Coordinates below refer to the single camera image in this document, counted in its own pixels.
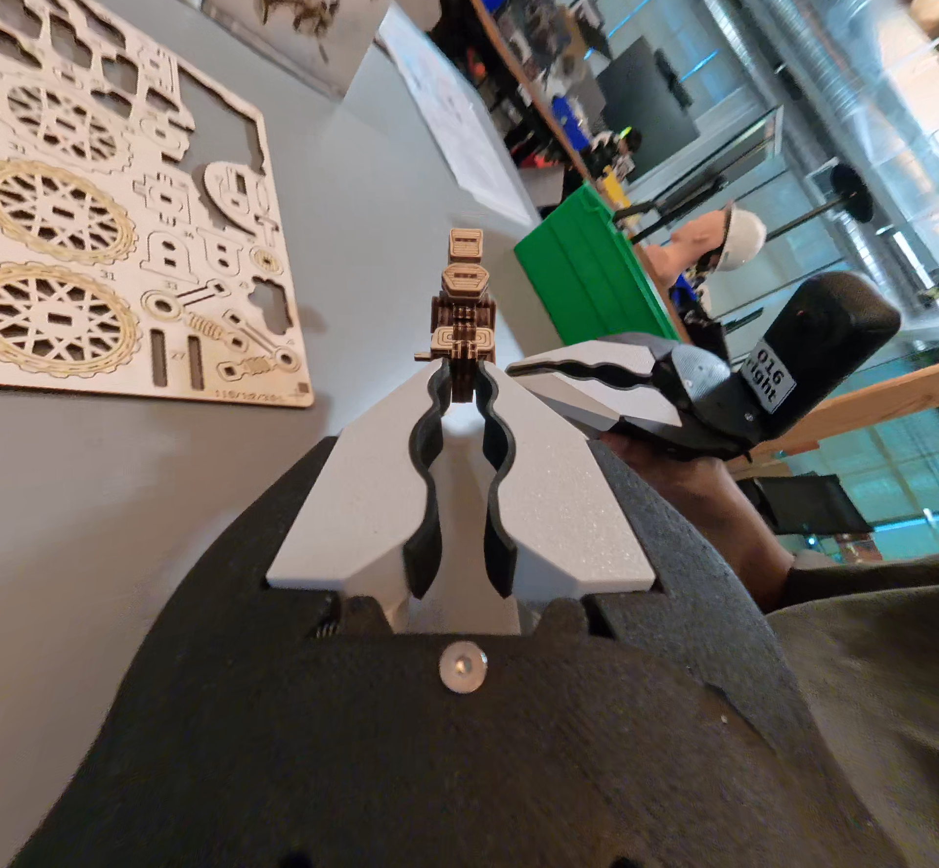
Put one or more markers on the black office chair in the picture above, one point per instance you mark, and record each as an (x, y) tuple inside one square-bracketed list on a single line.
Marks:
[(814, 505)]

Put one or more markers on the mannequin head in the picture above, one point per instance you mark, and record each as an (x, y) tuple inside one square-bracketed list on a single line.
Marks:
[(689, 244)]

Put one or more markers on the black disc on pole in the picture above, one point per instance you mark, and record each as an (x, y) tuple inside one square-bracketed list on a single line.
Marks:
[(852, 193)]

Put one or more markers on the laminated printed paper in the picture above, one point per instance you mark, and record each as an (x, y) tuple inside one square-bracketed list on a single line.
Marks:
[(455, 112)]

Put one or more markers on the person's olive clothing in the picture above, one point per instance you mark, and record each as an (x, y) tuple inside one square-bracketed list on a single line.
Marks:
[(865, 699)]

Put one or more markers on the silver ventilation duct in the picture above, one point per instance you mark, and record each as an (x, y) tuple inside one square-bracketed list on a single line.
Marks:
[(807, 16)]

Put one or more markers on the person's right forearm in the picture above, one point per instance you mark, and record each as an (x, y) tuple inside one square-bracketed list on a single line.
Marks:
[(741, 552)]

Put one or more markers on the wooden beam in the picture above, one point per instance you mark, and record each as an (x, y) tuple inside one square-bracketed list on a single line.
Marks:
[(865, 405)]

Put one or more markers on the green plastic bin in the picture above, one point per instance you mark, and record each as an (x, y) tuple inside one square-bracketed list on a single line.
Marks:
[(579, 273)]

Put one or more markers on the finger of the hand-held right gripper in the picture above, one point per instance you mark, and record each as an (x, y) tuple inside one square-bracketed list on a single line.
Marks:
[(601, 354), (623, 405)]

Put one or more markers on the grey monitor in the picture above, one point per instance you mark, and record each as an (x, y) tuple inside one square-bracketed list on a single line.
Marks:
[(638, 119)]

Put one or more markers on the person's right hand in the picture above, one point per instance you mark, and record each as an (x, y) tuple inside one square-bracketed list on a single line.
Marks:
[(682, 479)]

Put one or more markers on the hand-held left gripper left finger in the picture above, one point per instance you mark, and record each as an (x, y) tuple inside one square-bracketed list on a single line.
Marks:
[(356, 508)]

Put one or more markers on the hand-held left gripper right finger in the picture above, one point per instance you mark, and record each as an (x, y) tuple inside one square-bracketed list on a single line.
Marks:
[(568, 516)]

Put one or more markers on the wooden model assembly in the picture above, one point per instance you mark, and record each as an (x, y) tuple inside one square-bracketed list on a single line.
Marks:
[(462, 281)]

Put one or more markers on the wooden parts sheet with gears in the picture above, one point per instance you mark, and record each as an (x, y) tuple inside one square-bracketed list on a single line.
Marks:
[(282, 380)]

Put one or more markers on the white hard hat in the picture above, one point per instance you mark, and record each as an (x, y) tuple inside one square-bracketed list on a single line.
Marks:
[(744, 237)]

